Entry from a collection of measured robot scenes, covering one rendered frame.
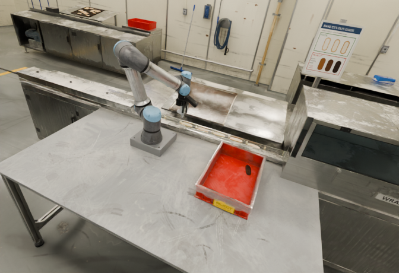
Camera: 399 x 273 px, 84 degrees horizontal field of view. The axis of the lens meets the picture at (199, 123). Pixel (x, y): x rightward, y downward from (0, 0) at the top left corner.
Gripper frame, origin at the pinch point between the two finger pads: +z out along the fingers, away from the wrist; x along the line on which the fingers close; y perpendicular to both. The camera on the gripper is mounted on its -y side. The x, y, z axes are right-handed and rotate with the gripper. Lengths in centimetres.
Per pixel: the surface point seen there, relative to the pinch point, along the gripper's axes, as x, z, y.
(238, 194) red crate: 50, 11, -57
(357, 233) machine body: 23, 37, -140
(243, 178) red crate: 36, 11, -58
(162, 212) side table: 79, 12, -22
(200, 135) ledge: 9.1, 7.9, -17.6
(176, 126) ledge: 8.2, 7.7, 3.0
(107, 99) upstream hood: 8, 2, 68
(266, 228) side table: 65, 12, -75
